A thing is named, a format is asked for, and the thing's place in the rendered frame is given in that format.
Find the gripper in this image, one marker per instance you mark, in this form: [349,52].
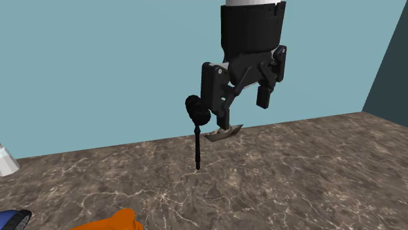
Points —
[251,28]

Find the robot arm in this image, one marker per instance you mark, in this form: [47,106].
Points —
[251,2]

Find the black gavel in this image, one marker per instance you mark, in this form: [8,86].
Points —
[198,111]

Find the grey flat wedge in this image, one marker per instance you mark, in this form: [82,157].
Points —
[223,135]

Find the orange rounded object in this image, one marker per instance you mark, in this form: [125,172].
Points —
[118,222]

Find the white faceted bottle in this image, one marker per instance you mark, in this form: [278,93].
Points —
[5,164]

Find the blue object with black band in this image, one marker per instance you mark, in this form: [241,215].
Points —
[12,220]

